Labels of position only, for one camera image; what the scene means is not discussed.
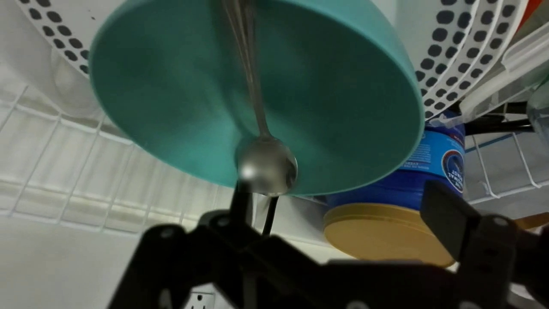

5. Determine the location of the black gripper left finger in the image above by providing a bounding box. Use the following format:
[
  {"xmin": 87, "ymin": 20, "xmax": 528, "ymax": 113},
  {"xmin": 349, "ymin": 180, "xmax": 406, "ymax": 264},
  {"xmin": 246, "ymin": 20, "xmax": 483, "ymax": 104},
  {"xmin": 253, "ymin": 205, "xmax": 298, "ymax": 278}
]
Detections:
[{"xmin": 109, "ymin": 176, "xmax": 323, "ymax": 309}]

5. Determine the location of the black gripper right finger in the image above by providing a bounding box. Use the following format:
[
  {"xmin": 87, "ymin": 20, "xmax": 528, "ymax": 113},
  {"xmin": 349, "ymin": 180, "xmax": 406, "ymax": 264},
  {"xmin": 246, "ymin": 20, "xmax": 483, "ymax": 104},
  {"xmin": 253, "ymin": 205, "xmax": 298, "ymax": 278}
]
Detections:
[{"xmin": 421, "ymin": 180, "xmax": 549, "ymax": 309}]

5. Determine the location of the silver spoon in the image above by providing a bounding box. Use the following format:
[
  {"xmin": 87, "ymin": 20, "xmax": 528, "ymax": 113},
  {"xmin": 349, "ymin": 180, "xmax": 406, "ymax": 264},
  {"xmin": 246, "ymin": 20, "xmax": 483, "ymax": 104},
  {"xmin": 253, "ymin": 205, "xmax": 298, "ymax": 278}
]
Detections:
[{"xmin": 220, "ymin": 0, "xmax": 301, "ymax": 197}]

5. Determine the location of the light blue bowl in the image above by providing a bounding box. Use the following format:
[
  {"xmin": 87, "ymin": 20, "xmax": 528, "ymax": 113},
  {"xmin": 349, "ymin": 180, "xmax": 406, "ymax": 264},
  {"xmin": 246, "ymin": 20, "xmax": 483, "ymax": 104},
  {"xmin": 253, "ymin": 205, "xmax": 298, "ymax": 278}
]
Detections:
[{"xmin": 88, "ymin": 0, "xmax": 426, "ymax": 197}]

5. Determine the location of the blue coffee can tan lid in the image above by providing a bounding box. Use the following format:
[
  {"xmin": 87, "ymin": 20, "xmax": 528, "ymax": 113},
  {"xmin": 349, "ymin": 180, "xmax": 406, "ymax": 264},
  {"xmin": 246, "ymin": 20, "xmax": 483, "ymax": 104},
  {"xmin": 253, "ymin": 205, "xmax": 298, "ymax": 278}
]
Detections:
[{"xmin": 323, "ymin": 121, "xmax": 469, "ymax": 269}]

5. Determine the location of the white dish rack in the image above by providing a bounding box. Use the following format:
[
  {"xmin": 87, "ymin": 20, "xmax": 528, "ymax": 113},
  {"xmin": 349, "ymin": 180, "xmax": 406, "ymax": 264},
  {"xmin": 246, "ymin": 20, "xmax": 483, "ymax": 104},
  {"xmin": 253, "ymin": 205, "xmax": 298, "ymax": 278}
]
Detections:
[{"xmin": 0, "ymin": 22, "xmax": 549, "ymax": 309}]

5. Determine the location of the white wall outlet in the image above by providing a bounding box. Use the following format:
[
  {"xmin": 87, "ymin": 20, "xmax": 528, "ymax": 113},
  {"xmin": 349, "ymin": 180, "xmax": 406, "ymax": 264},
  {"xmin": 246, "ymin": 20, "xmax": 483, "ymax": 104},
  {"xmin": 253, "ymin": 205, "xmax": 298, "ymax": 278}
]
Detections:
[{"xmin": 188, "ymin": 288, "xmax": 224, "ymax": 309}]

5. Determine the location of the black power cable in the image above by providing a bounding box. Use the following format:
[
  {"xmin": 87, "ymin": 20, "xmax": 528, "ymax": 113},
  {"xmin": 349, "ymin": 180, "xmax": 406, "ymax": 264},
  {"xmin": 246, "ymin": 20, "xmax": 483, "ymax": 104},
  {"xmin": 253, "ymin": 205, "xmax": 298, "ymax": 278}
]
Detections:
[{"xmin": 262, "ymin": 195, "xmax": 284, "ymax": 236}]

